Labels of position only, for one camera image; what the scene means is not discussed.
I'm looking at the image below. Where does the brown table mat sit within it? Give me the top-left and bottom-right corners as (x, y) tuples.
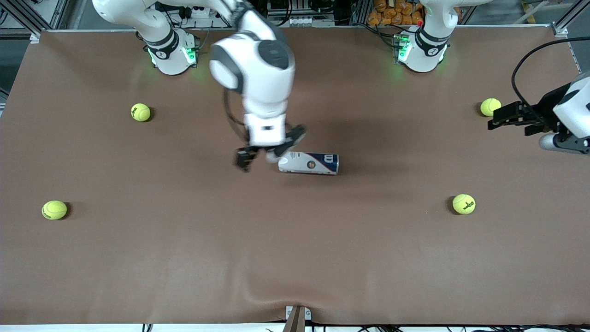
(0, 25), (590, 326)

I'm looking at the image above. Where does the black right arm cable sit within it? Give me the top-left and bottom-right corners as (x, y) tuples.
(222, 85), (252, 141)

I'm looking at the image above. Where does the yellow tennis ball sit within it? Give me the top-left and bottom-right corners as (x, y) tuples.
(480, 98), (502, 117)
(452, 194), (476, 215)
(130, 103), (151, 122)
(41, 200), (68, 220)

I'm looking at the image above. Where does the white socket strip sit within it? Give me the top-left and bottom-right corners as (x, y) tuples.
(288, 17), (335, 27)

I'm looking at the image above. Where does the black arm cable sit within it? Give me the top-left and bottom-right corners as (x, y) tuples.
(511, 37), (590, 123)
(222, 85), (252, 141)

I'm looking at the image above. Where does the metal table edge bracket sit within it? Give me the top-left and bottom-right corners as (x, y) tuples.
(285, 305), (312, 332)

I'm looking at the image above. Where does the aluminium frame post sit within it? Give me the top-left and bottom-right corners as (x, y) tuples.
(353, 0), (372, 26)

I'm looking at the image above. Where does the clear tennis ball can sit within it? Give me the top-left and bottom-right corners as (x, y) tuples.
(278, 152), (340, 176)

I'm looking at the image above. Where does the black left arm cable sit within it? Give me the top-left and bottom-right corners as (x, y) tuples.
(511, 37), (590, 123)

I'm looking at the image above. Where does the pile of orange items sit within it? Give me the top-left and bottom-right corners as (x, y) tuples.
(367, 0), (425, 27)

